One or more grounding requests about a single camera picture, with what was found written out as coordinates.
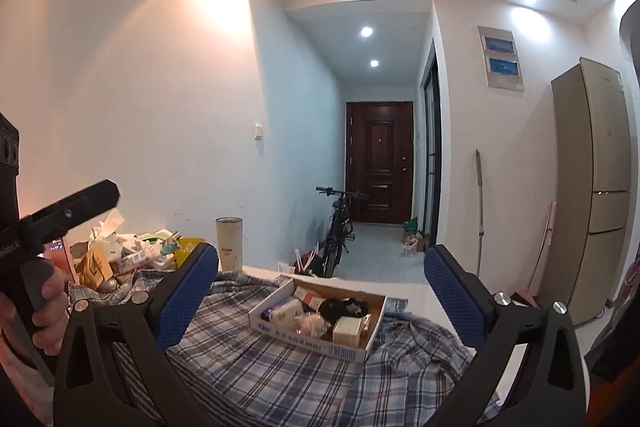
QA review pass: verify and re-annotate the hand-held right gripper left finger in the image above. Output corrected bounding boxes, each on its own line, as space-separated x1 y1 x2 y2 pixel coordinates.
52 242 219 427

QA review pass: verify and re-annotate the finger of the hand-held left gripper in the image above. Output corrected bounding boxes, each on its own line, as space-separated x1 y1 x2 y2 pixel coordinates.
19 179 121 256

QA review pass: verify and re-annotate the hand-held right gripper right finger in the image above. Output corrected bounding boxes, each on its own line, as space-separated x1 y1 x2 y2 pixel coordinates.
424 244 588 427

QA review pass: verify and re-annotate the tan small box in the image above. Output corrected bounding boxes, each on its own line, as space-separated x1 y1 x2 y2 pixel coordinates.
332 316 365 348

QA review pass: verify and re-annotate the black plush toy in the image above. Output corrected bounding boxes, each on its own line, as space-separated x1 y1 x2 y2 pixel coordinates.
317 297 371 323

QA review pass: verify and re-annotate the red white cigarette pack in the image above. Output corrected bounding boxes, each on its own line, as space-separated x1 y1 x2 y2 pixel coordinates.
292 286 326 311

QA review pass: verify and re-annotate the plastic-wrapped bun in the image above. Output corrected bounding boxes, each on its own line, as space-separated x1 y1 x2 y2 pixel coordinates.
295 312 329 338

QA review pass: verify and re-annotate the cardboard box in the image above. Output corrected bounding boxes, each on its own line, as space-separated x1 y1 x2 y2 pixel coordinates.
248 275 388 362

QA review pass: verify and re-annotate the person's left hand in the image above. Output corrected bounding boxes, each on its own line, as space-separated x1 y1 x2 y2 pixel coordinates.
0 263 69 360

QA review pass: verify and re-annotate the white crumpled tissue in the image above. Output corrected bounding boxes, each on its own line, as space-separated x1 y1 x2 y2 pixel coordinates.
89 211 125 240

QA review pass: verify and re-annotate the yellow plastic bin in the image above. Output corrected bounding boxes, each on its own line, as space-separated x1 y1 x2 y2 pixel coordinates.
172 237 206 270

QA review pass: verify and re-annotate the pile of small packets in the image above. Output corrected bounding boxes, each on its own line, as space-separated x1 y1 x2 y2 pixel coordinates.
70 229 181 293

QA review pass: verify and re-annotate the cream cylindrical tube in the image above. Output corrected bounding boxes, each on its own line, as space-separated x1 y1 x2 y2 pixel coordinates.
215 217 244 273

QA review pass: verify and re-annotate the small cardboard carton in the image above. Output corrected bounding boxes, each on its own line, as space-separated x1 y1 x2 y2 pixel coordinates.
400 229 426 253

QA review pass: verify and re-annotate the brown snack bag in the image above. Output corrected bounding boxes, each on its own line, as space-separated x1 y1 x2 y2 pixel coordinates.
77 249 115 290

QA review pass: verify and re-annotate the blue plaid shirt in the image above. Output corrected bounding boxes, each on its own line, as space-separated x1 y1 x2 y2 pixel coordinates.
67 267 501 427

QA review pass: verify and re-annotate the black bicycle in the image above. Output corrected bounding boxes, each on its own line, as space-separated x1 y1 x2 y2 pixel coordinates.
316 187 371 279

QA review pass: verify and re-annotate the black framed glass door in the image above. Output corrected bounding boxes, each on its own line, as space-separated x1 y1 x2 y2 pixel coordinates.
420 54 443 253

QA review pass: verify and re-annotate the dark red entrance door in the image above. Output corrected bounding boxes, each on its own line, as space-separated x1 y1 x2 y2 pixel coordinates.
346 102 414 224

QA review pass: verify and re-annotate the dark jacket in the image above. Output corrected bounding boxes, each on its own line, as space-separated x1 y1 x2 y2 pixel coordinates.
587 252 640 383

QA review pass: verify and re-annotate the beige refrigerator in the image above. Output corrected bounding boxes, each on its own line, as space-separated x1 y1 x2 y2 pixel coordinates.
537 58 632 327

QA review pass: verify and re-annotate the grey electrical panel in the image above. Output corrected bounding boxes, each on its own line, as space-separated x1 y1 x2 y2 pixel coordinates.
477 25 525 92

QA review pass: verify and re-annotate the green handled mop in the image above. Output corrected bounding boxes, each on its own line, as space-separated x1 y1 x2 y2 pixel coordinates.
474 149 487 278

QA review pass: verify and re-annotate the pink handled broom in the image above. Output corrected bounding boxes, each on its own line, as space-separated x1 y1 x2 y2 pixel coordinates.
510 201 557 308

